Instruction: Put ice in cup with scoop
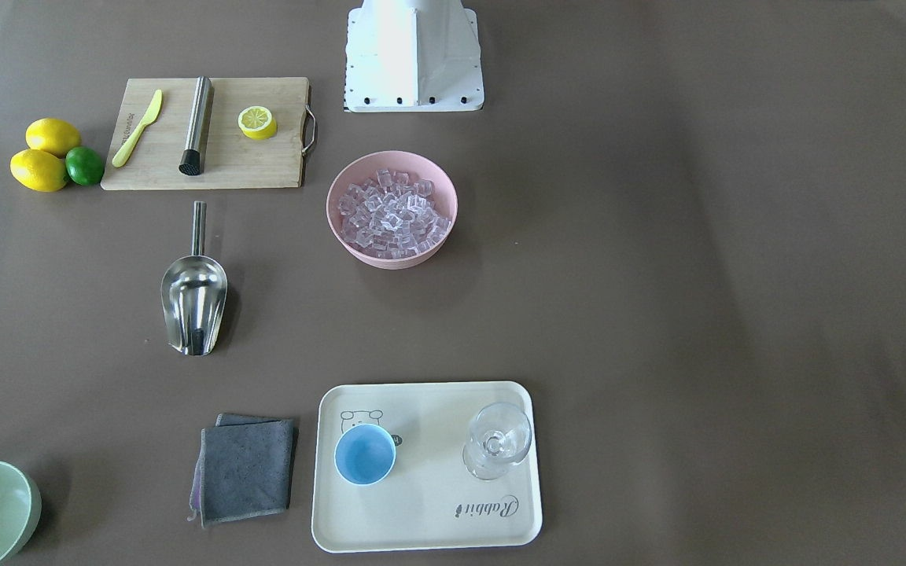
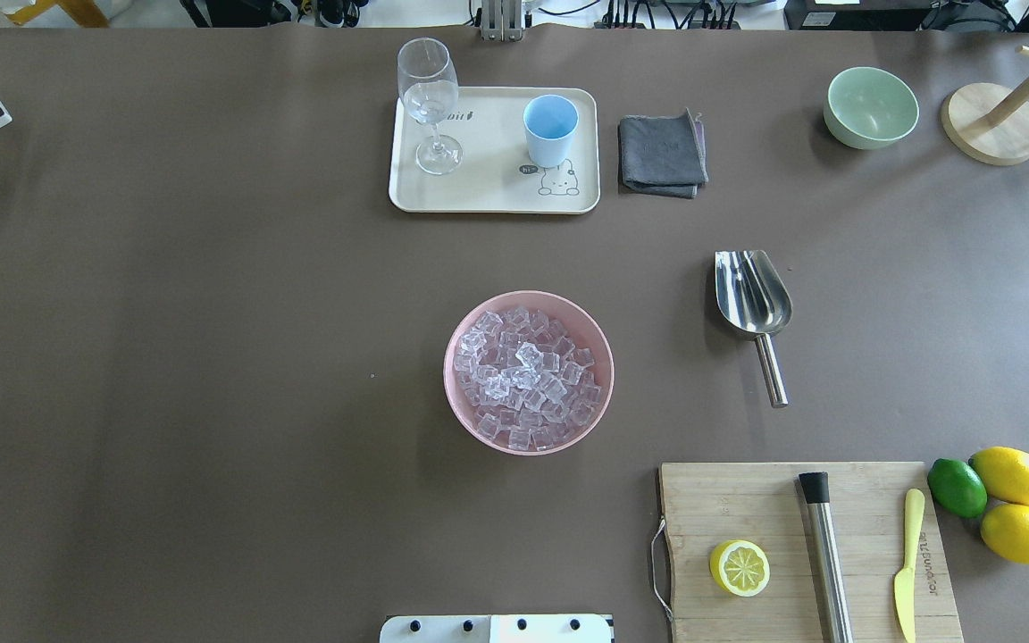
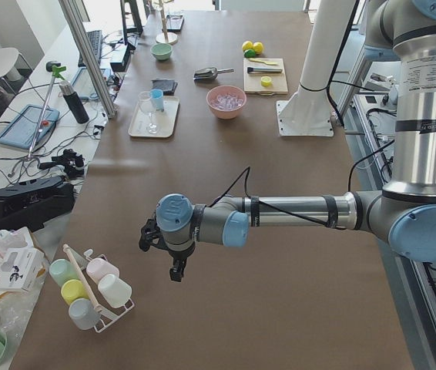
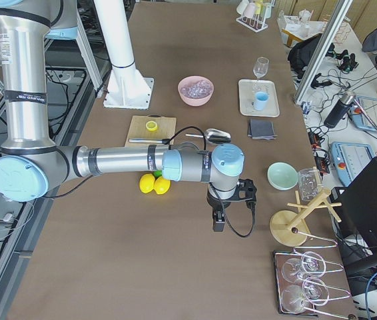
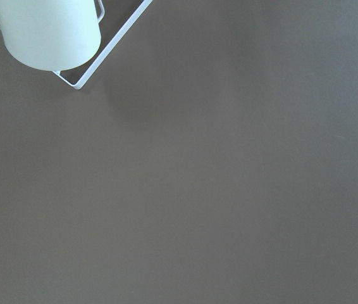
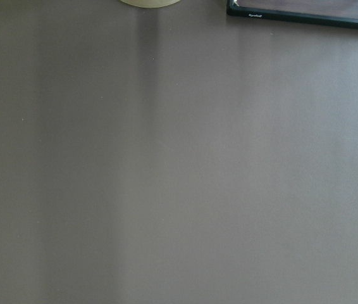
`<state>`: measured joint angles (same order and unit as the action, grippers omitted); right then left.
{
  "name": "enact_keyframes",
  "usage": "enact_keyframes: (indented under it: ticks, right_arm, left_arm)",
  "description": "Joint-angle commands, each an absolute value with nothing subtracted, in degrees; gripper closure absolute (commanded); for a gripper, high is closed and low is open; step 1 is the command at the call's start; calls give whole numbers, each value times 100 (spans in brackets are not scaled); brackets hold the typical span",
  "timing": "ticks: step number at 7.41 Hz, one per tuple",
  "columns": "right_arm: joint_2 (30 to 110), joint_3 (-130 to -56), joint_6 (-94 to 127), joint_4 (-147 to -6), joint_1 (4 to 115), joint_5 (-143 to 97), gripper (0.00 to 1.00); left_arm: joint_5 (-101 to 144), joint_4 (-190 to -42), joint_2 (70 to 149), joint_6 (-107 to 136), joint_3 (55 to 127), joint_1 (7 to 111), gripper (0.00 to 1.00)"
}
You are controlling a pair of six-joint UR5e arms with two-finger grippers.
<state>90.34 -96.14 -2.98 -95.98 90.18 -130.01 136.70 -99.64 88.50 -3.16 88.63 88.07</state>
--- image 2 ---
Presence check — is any stainless steel ice scoop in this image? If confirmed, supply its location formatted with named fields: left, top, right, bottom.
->
left=715, top=249, right=792, bottom=408

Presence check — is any pile of clear ice cubes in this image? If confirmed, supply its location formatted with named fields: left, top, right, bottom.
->
left=454, top=305, right=601, bottom=449

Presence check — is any light blue plastic cup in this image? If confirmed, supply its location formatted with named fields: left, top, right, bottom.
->
left=523, top=94, right=580, bottom=168

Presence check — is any pink bowl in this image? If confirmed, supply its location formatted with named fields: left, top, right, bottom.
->
left=442, top=290, right=615, bottom=456

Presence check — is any cream serving tray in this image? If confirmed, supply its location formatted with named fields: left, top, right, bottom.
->
left=389, top=87, right=601, bottom=214

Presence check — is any grey folded cloth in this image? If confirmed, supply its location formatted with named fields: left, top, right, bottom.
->
left=618, top=109, right=709, bottom=199

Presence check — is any clear wine glass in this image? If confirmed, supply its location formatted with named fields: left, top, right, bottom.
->
left=397, top=38, right=462, bottom=175

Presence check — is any bamboo cutting board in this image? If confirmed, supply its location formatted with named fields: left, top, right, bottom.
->
left=658, top=463, right=928, bottom=642

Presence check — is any half lemon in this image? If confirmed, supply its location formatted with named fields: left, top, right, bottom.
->
left=709, top=539, right=771, bottom=597

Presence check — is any steel muddler black tip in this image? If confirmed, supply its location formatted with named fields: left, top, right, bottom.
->
left=799, top=472, right=854, bottom=642

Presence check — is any green ceramic bowl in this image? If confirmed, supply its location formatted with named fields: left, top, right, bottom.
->
left=824, top=68, right=920, bottom=150

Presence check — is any yellow plastic knife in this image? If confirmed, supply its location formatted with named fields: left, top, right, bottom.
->
left=892, top=488, right=925, bottom=642

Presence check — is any green lime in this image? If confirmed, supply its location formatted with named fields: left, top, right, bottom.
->
left=927, top=457, right=989, bottom=520

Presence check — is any wooden mug tree stand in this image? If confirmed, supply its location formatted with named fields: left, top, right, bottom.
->
left=941, top=46, right=1029, bottom=166

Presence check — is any upper yellow lemon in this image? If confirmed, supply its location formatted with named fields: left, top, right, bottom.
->
left=968, top=445, right=1029, bottom=505

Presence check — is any yellow lemon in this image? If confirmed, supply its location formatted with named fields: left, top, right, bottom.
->
left=968, top=445, right=1029, bottom=505
left=980, top=504, right=1029, bottom=564

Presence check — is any lower yellow lemon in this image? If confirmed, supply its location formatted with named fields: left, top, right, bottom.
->
left=980, top=504, right=1029, bottom=564

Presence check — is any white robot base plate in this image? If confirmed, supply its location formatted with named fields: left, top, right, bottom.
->
left=379, top=614, right=615, bottom=642

